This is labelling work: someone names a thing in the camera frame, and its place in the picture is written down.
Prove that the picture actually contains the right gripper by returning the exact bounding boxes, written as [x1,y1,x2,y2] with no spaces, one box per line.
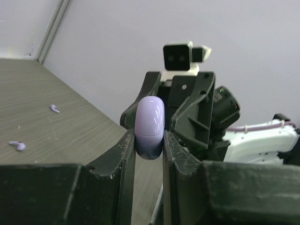
[120,71,240,161]

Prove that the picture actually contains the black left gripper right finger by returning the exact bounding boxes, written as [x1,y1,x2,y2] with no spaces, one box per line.
[163,131,300,225]

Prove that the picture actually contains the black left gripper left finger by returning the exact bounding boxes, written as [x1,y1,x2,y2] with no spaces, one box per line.
[0,130,135,225]

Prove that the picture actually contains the lilac earbud case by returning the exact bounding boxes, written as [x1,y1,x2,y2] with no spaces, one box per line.
[135,96,165,160]

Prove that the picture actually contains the lilac earbud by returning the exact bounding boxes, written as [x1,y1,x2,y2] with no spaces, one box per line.
[49,105,59,113]
[9,141,26,151]

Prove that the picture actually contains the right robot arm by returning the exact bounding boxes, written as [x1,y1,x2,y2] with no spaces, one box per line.
[120,71,300,225]

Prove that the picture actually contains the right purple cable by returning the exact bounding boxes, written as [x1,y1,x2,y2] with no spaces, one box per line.
[226,120,295,133]

